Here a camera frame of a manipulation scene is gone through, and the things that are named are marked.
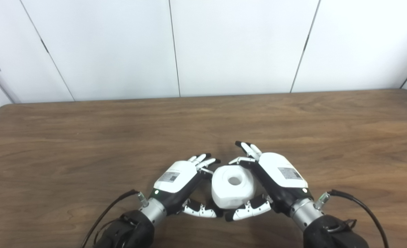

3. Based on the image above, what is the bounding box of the round white piece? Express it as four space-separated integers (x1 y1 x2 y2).
211 165 258 210

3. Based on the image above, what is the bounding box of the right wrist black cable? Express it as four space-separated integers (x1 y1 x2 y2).
315 189 390 248

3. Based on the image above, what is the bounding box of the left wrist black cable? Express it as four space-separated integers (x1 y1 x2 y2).
81 189 148 248

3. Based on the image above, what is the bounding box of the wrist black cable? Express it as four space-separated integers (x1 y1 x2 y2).
315 189 390 248
81 189 148 248

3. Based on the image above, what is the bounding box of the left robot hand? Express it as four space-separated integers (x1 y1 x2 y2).
150 153 224 218

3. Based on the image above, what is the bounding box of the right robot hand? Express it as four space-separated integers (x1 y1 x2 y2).
225 141 314 222

